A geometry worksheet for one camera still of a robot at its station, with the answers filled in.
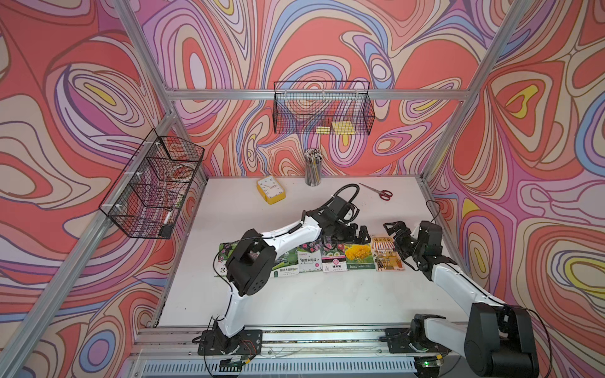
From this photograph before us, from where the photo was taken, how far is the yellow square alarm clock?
3.65 ft

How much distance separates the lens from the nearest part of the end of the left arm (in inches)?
26.9

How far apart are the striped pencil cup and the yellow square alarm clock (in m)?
0.14

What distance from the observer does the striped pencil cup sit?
1.06 m

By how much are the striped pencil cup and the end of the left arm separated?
35cm

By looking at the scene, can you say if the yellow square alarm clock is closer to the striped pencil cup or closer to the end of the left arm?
the striped pencil cup

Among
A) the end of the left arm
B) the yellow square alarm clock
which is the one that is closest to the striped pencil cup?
the yellow square alarm clock
